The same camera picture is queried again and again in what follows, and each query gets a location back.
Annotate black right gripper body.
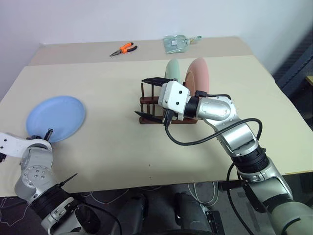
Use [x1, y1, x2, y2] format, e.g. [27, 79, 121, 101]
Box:
[163, 109, 178, 126]

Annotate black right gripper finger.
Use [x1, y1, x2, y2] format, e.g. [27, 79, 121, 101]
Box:
[141, 77, 173, 87]
[134, 111, 164, 124]

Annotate blue plate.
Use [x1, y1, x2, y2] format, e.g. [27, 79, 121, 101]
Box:
[25, 95, 87, 143]

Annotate brown wooden dish rack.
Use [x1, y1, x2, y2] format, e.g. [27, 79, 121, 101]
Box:
[139, 82, 199, 125]

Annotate green plate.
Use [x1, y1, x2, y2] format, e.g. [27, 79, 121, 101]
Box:
[164, 58, 183, 86]

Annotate green plastic packet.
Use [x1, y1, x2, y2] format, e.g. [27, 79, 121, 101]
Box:
[162, 35, 190, 54]

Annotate pink plate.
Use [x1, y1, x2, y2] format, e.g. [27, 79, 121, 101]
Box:
[183, 57, 211, 99]

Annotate small green packaged item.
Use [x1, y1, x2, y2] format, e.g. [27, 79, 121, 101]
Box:
[188, 35, 203, 46]

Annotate dark rounded robot leg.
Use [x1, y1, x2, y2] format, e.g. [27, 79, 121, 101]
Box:
[173, 192, 212, 235]
[116, 194, 149, 235]

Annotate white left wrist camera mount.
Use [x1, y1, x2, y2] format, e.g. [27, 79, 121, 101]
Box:
[0, 132, 52, 160]

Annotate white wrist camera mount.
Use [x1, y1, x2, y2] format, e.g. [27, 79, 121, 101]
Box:
[0, 132, 52, 160]
[157, 80, 191, 121]

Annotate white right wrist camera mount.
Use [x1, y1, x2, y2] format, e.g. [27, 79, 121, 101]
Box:
[157, 80, 191, 121]

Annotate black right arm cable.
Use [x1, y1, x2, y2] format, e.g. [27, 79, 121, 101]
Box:
[164, 117, 264, 235]

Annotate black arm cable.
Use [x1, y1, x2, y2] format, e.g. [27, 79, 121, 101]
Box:
[30, 128, 123, 235]
[164, 117, 264, 235]

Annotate orange handled pliers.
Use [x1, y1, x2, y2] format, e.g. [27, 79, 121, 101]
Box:
[109, 42, 138, 58]

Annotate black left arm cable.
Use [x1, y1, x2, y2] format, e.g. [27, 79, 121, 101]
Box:
[30, 128, 123, 235]

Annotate white floor cable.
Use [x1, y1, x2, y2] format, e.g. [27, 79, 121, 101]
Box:
[82, 187, 132, 205]
[187, 181, 219, 207]

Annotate black table frame bar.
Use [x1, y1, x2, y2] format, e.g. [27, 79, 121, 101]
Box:
[218, 180, 246, 192]

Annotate black metal base bracket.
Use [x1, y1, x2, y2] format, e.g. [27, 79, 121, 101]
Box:
[205, 210, 226, 235]

